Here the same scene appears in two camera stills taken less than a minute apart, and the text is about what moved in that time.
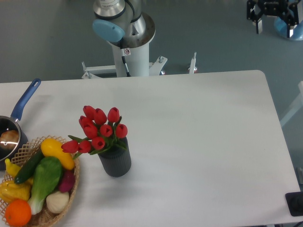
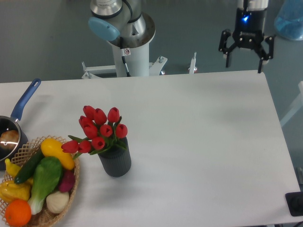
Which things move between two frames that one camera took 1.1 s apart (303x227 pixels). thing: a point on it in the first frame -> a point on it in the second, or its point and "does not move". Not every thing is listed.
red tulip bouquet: [100, 133] does not move
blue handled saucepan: [12, 139] does not move
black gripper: [254, 10] -> [249, 34]
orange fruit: [18, 213] does not move
